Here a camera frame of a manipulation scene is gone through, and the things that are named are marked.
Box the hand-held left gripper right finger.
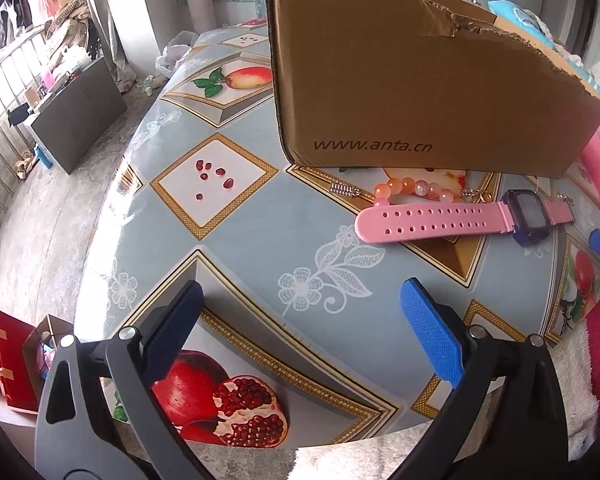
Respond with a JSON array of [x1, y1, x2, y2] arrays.
[[392, 278, 570, 480]]

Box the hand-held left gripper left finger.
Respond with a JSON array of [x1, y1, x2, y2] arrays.
[[34, 279, 216, 480]]

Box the pink strap watch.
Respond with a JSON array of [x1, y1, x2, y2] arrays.
[[355, 189, 576, 248]]

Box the pink bead bracelet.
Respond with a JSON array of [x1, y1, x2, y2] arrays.
[[374, 176, 468, 207]]

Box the brown cardboard box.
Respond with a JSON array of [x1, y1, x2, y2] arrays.
[[264, 0, 600, 178]]

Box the brown gift bag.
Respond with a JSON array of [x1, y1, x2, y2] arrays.
[[22, 315, 76, 381]]

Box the red gift bag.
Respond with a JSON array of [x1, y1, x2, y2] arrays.
[[0, 309, 48, 413]]

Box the beige shoes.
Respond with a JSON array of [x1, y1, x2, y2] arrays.
[[12, 157, 36, 181]]

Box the dark grey cabinet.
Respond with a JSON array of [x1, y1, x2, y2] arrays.
[[30, 55, 128, 176]]

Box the light blue pillow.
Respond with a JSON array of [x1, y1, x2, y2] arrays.
[[487, 0, 600, 101]]

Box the white plastic bag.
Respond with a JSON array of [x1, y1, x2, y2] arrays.
[[155, 31, 198, 78]]

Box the metal railing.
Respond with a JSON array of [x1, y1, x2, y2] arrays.
[[0, 25, 46, 211]]

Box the pile of clothes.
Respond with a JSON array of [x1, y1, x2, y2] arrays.
[[45, 0, 101, 61]]

